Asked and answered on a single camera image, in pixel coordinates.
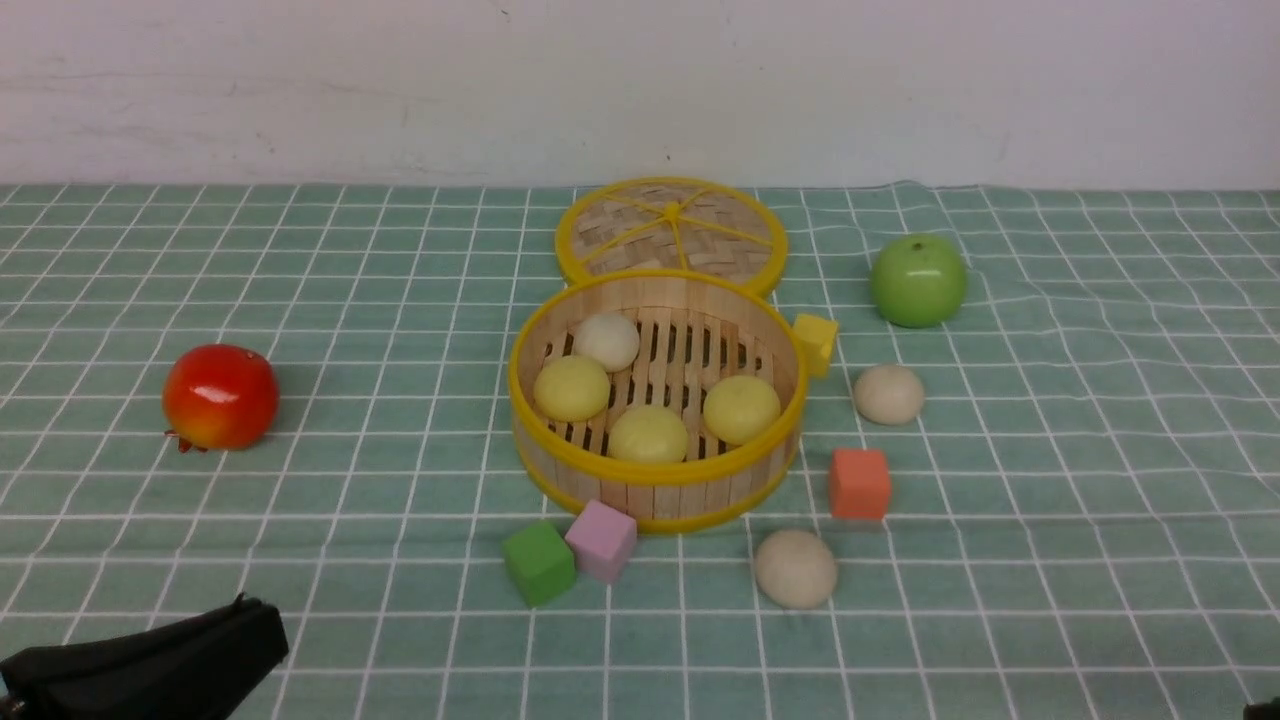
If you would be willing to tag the green apple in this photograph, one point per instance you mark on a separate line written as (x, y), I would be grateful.
(919, 280)

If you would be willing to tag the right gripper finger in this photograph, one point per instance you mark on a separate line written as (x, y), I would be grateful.
(1265, 710)

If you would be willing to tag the orange foam cube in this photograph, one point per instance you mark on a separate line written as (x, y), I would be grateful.
(859, 484)

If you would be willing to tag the yellow foam cube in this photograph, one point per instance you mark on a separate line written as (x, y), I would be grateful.
(818, 337)

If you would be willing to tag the green foam cube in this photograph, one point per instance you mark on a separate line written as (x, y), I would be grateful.
(540, 563)

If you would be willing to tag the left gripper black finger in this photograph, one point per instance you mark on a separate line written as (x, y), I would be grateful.
(198, 668)

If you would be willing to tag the pink foam cube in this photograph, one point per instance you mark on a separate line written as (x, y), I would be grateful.
(602, 540)

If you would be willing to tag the yellow bun front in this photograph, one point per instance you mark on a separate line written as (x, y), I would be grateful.
(739, 408)

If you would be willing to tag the red pomegranate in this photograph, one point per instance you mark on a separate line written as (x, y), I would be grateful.
(220, 397)

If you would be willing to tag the white bun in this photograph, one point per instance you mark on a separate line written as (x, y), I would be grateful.
(888, 394)
(795, 569)
(612, 339)

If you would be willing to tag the yellow bun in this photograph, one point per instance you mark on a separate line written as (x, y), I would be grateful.
(649, 434)
(739, 408)
(572, 388)

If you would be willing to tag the bamboo steamer tray yellow rim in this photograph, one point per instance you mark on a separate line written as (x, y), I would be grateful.
(695, 330)

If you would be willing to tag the white bun front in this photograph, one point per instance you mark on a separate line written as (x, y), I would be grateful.
(795, 569)

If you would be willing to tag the woven bamboo steamer lid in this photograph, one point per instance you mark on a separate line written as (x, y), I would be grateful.
(672, 223)

